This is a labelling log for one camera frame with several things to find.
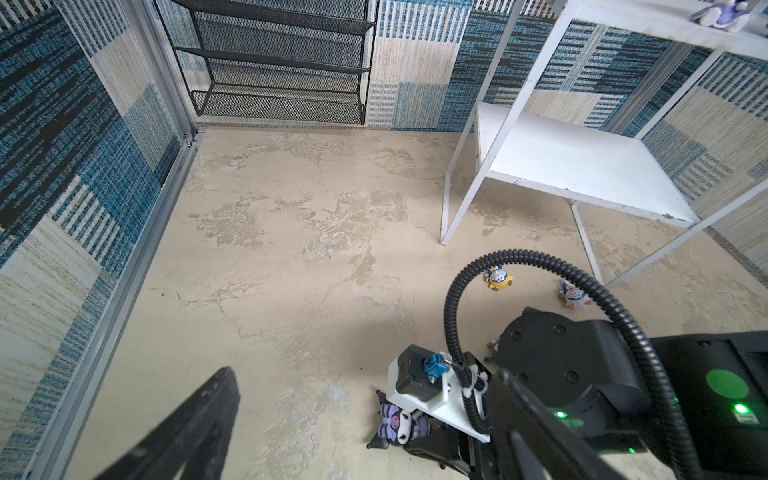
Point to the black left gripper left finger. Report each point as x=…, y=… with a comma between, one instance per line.
x=192, y=442

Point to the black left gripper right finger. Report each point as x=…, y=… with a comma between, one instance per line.
x=531, y=442

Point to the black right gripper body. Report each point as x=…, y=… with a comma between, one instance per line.
x=455, y=450

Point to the striped purple Kuromi figure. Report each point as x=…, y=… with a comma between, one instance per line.
x=730, y=16

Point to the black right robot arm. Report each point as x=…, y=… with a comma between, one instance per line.
x=557, y=396

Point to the small white purple figure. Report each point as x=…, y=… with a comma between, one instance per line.
x=573, y=297

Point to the yellow Doraemon figure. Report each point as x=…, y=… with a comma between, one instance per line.
x=497, y=278

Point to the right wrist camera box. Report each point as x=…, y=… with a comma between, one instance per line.
x=410, y=388

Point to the black wire mesh shelf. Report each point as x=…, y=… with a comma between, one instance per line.
x=273, y=61

